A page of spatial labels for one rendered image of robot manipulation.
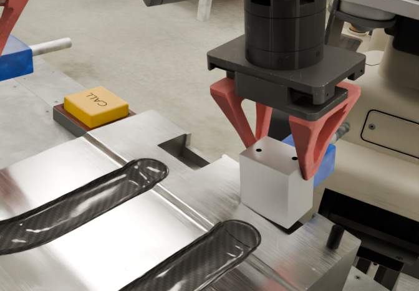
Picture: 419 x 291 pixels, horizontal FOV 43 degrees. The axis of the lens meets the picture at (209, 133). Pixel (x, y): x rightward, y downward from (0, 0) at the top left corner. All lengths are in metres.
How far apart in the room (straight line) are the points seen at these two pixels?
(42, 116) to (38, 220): 0.31
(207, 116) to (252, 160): 1.99
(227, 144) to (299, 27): 1.88
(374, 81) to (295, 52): 0.39
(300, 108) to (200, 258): 0.14
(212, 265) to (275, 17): 0.19
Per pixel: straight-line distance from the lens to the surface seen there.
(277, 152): 0.43
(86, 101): 0.69
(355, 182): 0.75
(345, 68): 0.38
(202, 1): 3.52
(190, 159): 0.55
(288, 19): 0.36
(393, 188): 0.74
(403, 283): 0.50
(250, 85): 0.38
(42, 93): 0.79
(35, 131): 0.70
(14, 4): 0.51
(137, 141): 0.52
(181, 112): 2.41
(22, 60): 0.56
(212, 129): 2.31
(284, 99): 0.37
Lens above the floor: 1.17
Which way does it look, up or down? 31 degrees down
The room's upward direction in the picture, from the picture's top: 9 degrees clockwise
